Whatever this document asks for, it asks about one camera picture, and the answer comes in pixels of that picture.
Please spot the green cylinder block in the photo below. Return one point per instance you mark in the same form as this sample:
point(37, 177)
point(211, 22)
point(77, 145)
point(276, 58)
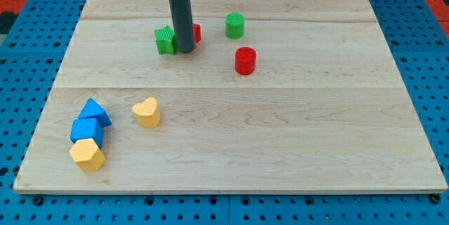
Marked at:
point(234, 25)

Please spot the yellow hexagon block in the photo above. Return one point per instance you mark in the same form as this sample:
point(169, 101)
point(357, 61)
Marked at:
point(87, 155)

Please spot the red block behind tool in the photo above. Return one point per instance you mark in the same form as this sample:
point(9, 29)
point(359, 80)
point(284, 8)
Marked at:
point(197, 32)

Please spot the blue cube block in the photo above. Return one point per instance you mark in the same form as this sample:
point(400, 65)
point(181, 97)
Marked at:
point(87, 128)

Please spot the green star block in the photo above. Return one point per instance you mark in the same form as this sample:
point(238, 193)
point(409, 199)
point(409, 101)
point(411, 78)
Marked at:
point(165, 40)

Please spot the red cylinder block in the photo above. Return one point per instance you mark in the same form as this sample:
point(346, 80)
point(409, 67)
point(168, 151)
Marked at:
point(245, 60)

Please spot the blue triangle block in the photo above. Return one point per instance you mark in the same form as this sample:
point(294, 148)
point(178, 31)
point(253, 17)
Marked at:
point(92, 109)

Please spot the wooden board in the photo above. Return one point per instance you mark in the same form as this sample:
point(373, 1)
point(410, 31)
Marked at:
point(325, 111)

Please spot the yellow heart block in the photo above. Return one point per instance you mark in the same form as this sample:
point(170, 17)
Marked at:
point(147, 113)

